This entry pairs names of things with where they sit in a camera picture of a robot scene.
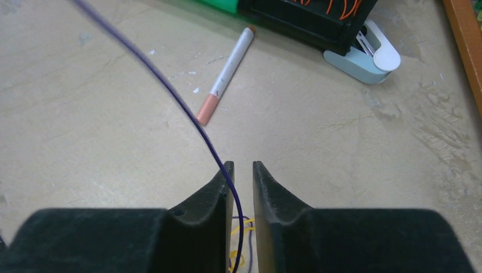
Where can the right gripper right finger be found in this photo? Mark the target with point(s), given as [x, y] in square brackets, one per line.
[292, 236]

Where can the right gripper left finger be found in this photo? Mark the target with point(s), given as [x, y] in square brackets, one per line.
[193, 236]

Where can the black plastic bin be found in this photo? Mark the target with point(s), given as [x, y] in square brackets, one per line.
[331, 25]

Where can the green plastic bin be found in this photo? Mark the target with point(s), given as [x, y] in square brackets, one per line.
[230, 6]

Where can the white orange tipped pen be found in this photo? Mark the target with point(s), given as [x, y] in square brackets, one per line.
[237, 54]

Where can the wooden tiered shelf rack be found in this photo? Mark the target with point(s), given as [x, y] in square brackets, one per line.
[465, 21]

